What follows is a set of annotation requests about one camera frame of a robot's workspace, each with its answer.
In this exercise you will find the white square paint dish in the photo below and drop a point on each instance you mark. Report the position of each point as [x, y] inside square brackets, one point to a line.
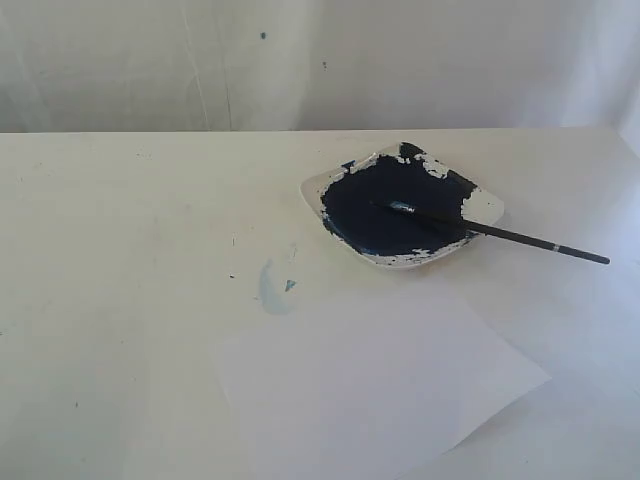
[347, 200]

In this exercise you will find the white paper sheet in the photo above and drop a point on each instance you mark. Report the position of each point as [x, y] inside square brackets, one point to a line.
[368, 386]

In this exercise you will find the black thin paintbrush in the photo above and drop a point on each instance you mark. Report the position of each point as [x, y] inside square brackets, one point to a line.
[422, 215]

